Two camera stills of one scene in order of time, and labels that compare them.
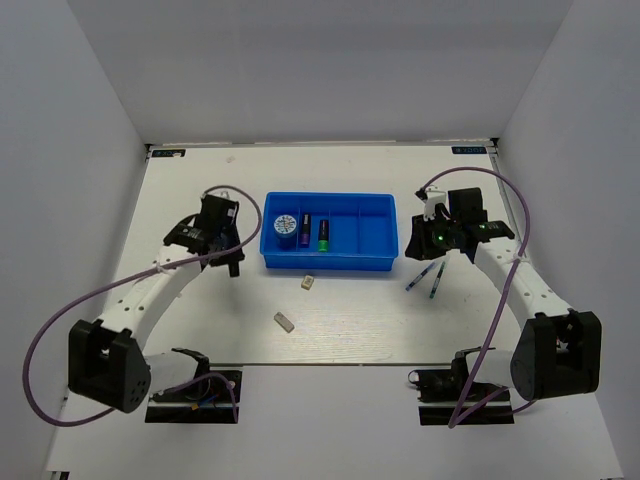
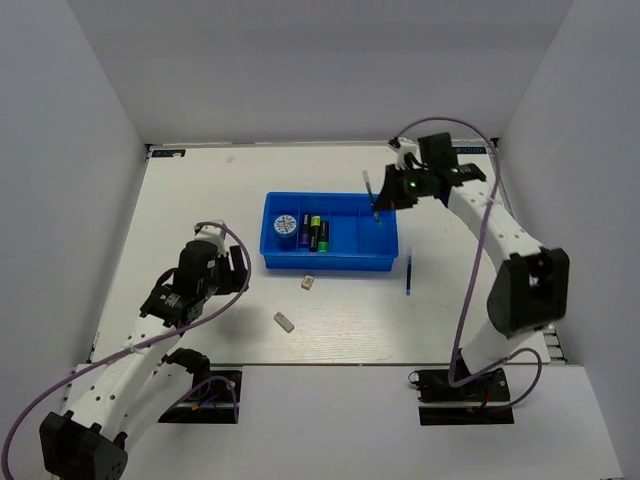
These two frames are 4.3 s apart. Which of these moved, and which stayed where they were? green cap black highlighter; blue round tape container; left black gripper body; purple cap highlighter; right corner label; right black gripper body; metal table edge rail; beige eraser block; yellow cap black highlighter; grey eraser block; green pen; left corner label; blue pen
Moved: yellow cap black highlighter; right black gripper body; blue pen; green pen; left black gripper body
Stayed: green cap black highlighter; grey eraser block; right corner label; blue round tape container; metal table edge rail; purple cap highlighter; beige eraser block; left corner label
